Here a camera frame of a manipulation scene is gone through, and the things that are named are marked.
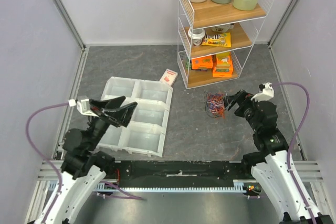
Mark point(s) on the orange box stack right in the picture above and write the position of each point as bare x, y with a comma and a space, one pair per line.
223, 65

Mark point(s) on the small white pink box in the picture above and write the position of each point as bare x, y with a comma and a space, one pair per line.
169, 77

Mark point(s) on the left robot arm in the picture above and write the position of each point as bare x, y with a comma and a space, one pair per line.
83, 168

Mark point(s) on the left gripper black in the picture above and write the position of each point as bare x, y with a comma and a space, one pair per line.
117, 116

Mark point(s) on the orange box left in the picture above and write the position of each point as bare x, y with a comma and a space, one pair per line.
205, 62

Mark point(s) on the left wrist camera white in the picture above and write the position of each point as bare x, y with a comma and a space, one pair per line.
82, 106

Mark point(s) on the white yoghurt cup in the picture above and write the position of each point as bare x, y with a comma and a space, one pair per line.
222, 28

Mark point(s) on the white paper cup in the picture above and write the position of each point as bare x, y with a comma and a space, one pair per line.
196, 35

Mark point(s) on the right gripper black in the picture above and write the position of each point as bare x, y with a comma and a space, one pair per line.
239, 102

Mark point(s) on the white wire shelf rack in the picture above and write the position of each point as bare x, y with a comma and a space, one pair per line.
247, 26

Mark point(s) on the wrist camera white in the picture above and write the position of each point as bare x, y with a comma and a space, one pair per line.
82, 106
266, 92

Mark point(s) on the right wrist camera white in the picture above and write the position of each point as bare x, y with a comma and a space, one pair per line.
266, 92

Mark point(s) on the yellow candy bag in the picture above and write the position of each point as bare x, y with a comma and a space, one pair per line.
218, 40

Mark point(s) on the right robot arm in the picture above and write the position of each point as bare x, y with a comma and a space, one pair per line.
272, 165

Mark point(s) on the white compartment tray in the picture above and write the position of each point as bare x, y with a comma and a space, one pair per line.
147, 130

